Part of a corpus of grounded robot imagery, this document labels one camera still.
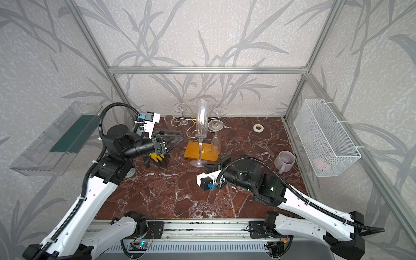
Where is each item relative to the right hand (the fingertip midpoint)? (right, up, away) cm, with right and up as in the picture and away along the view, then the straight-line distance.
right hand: (205, 158), depth 60 cm
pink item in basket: (+51, -5, +13) cm, 53 cm away
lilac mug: (+43, -8, +34) cm, 55 cm away
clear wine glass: (+3, +12, +12) cm, 17 cm away
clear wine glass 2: (-13, +22, +19) cm, 32 cm away
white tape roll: (+33, +12, +53) cm, 64 cm away
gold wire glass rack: (-3, -2, +40) cm, 40 cm away
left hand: (-9, +7, -2) cm, 12 cm away
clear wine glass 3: (+6, +20, +19) cm, 28 cm away
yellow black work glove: (-33, -6, +36) cm, 49 cm away
